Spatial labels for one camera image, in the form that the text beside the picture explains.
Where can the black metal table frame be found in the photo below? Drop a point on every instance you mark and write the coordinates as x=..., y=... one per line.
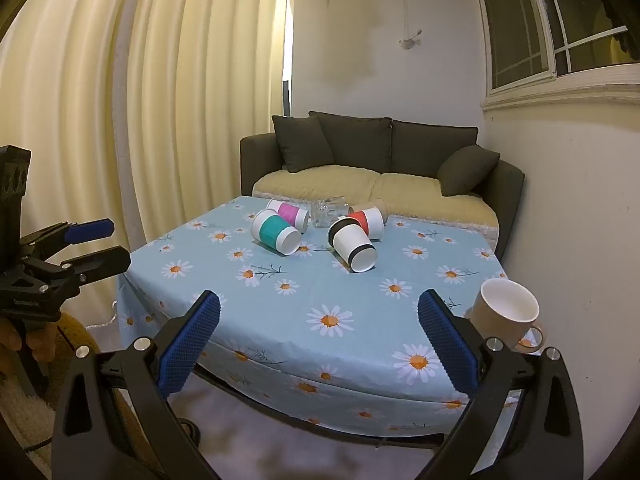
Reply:
x=382, y=443

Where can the pink banded paper cup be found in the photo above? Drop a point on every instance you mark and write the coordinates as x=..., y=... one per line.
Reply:
x=290, y=211

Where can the white ceramic mug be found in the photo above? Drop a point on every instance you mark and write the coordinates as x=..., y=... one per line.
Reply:
x=495, y=321

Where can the red banded paper cup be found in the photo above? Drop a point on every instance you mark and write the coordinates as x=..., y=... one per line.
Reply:
x=365, y=218

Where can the dark grey wide cushion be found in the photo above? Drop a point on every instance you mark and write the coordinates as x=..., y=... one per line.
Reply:
x=430, y=145

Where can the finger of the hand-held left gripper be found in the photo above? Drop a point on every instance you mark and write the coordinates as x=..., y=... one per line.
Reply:
x=102, y=261
x=90, y=230

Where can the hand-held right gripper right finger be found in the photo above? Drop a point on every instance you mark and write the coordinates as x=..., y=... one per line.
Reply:
x=447, y=345

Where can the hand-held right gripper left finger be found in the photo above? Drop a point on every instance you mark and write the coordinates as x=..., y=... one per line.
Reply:
x=192, y=345

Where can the teal banded paper cup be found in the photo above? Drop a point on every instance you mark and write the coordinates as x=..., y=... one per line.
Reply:
x=272, y=230

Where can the clear drinking glass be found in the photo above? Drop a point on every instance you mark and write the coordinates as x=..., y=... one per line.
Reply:
x=329, y=210

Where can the black banded paper cup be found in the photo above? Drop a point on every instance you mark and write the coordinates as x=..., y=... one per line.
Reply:
x=350, y=246

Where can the blue daisy print tablecloth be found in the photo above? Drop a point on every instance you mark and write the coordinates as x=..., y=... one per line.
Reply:
x=320, y=282

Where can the beige quilted sofa cover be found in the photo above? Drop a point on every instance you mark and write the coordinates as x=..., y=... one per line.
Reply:
x=320, y=180

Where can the dark grey sofa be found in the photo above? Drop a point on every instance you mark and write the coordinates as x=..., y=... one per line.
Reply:
x=510, y=195

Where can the white framed window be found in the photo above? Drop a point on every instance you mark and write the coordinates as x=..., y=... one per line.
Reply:
x=525, y=35

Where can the brown paper cup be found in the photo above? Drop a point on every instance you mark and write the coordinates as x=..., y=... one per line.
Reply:
x=372, y=205

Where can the dark grey square cushion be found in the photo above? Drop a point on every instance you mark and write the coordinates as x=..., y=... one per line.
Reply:
x=300, y=142
x=360, y=142

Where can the person's left hand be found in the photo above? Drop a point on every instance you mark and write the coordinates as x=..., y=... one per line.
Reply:
x=42, y=347

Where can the cream pleated curtain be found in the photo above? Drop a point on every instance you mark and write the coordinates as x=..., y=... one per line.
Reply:
x=150, y=110

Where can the dark grey small cushion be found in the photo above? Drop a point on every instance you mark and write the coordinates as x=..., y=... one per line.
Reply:
x=467, y=170

